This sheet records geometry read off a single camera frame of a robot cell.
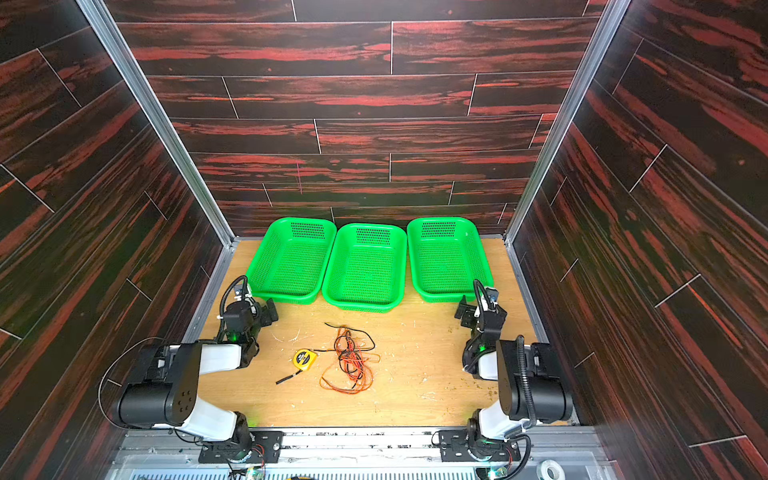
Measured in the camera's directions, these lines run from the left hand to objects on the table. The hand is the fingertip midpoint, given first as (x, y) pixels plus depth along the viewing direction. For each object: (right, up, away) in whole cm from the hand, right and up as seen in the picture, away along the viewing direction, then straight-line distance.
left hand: (259, 302), depth 94 cm
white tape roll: (+77, -36, -25) cm, 89 cm away
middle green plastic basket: (+34, +10, +14) cm, 38 cm away
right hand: (+72, +1, -3) cm, 72 cm away
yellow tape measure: (+16, -16, -8) cm, 24 cm away
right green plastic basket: (+64, +16, +15) cm, 67 cm away
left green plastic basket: (+5, +14, +17) cm, 23 cm away
